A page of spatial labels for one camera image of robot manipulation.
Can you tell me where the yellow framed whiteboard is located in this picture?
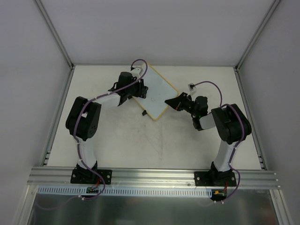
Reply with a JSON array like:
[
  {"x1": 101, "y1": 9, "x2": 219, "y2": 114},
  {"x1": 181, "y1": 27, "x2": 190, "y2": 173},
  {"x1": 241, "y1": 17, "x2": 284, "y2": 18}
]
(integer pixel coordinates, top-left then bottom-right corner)
[{"x1": 133, "y1": 64, "x2": 179, "y2": 120}]

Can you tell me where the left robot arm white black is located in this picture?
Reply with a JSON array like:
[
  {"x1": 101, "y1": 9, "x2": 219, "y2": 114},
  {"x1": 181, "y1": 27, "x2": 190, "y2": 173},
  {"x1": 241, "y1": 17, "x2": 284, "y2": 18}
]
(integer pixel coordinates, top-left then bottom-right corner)
[{"x1": 66, "y1": 67, "x2": 148, "y2": 184}]

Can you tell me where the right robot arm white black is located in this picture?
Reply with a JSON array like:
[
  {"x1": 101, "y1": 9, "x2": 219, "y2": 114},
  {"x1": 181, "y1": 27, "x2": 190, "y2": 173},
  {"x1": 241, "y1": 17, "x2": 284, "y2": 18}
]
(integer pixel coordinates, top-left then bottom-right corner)
[{"x1": 165, "y1": 92, "x2": 252, "y2": 187}]

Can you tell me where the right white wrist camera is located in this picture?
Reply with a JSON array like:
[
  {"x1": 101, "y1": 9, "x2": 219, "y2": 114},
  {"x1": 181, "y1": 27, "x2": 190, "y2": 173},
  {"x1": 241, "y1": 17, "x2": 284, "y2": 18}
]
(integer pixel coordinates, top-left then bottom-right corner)
[{"x1": 188, "y1": 83, "x2": 196, "y2": 96}]

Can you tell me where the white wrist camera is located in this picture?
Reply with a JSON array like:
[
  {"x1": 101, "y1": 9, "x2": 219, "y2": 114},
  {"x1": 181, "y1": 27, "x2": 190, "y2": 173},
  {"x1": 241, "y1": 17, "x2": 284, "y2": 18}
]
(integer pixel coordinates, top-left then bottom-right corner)
[
  {"x1": 130, "y1": 66, "x2": 143, "y2": 77},
  {"x1": 188, "y1": 83, "x2": 196, "y2": 96}
]

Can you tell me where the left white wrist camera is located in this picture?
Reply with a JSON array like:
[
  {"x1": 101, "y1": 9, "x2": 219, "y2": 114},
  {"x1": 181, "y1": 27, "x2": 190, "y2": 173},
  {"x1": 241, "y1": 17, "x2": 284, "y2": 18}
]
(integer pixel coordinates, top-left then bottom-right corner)
[{"x1": 130, "y1": 66, "x2": 143, "y2": 77}]

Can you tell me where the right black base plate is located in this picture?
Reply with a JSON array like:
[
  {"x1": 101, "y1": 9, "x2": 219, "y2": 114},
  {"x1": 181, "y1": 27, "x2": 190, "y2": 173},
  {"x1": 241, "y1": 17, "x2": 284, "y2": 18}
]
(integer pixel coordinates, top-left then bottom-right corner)
[{"x1": 194, "y1": 170, "x2": 237, "y2": 187}]

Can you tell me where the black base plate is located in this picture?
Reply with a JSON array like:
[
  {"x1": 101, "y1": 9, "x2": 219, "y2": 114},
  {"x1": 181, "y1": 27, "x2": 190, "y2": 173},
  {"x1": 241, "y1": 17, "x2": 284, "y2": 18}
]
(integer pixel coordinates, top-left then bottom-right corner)
[
  {"x1": 70, "y1": 167, "x2": 113, "y2": 185},
  {"x1": 194, "y1": 170, "x2": 237, "y2": 187}
]

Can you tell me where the aluminium mounting rail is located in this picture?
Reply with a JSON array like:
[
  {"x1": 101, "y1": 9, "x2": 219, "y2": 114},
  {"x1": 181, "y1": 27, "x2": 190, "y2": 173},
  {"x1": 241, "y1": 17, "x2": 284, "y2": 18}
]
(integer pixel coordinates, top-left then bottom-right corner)
[{"x1": 27, "y1": 166, "x2": 281, "y2": 189}]

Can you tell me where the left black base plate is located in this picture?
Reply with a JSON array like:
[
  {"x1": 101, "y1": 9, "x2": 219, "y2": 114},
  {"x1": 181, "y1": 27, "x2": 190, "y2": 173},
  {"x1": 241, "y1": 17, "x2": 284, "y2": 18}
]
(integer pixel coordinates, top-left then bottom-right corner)
[{"x1": 70, "y1": 167, "x2": 113, "y2": 185}]

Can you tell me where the left aluminium frame post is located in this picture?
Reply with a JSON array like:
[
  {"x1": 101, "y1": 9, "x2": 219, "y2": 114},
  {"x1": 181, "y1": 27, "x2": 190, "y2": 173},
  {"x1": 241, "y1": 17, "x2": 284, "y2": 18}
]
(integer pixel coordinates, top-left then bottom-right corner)
[{"x1": 33, "y1": 0, "x2": 74, "y2": 69}]

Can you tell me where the aluminium frame post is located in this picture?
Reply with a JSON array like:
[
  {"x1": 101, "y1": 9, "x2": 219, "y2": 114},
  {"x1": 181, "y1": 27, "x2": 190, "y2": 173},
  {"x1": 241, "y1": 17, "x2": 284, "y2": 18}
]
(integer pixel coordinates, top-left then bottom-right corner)
[
  {"x1": 234, "y1": 0, "x2": 282, "y2": 71},
  {"x1": 33, "y1": 0, "x2": 74, "y2": 69}
]

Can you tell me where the right aluminium frame post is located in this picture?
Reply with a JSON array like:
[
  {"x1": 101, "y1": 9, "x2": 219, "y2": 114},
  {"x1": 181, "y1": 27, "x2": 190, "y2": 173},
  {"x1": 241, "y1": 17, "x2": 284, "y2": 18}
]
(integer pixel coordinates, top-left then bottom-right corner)
[{"x1": 234, "y1": 0, "x2": 282, "y2": 71}]

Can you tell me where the white slotted cable duct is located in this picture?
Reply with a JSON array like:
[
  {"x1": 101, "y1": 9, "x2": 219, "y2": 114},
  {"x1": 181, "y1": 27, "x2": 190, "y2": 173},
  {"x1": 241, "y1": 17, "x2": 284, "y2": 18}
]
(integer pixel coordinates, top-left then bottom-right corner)
[{"x1": 37, "y1": 186, "x2": 212, "y2": 198}]

